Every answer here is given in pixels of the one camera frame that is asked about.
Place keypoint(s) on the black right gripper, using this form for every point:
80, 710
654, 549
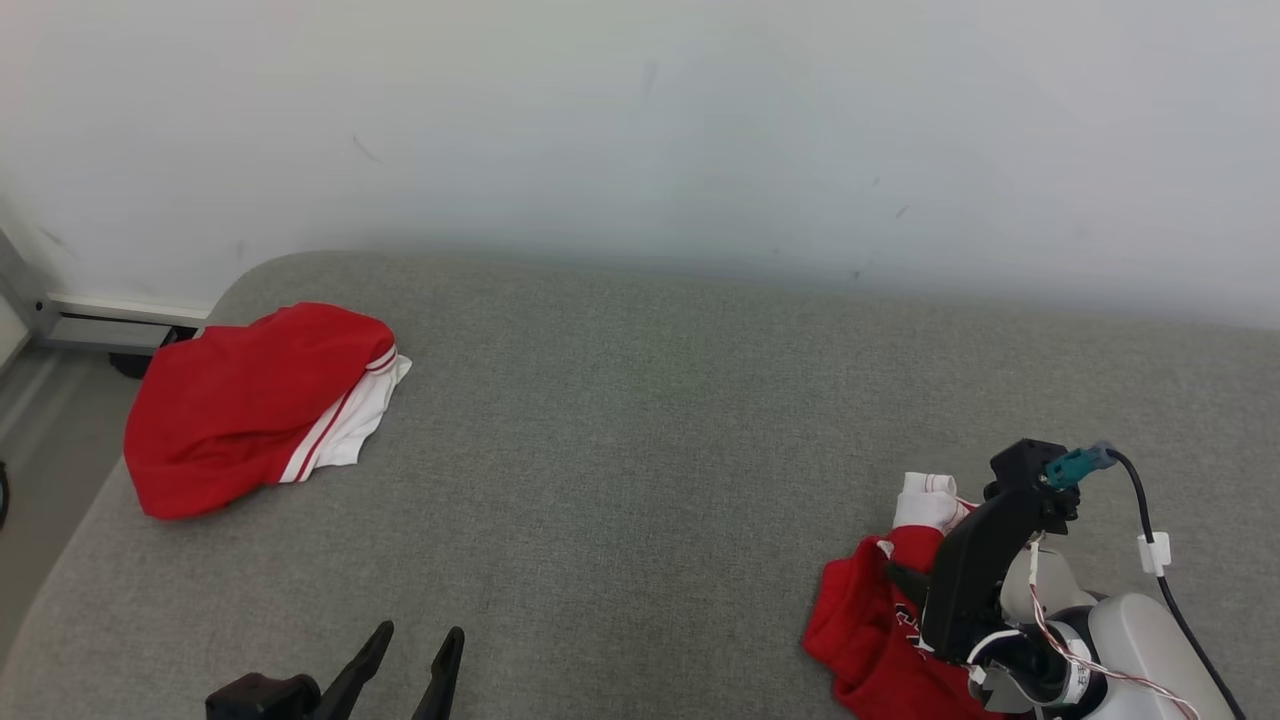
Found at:
975, 580

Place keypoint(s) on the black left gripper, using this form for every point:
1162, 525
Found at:
260, 700

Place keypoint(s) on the red shorts with white hems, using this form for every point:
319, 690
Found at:
870, 640

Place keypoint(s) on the red shirt with white sleeves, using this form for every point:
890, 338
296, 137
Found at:
240, 410

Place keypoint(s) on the teal connector on right wrist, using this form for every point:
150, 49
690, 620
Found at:
1075, 466

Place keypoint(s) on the black round foot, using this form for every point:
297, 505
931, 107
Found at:
135, 365

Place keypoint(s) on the white partition panel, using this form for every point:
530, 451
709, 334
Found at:
8, 335

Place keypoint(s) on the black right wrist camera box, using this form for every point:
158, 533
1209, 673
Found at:
1025, 470

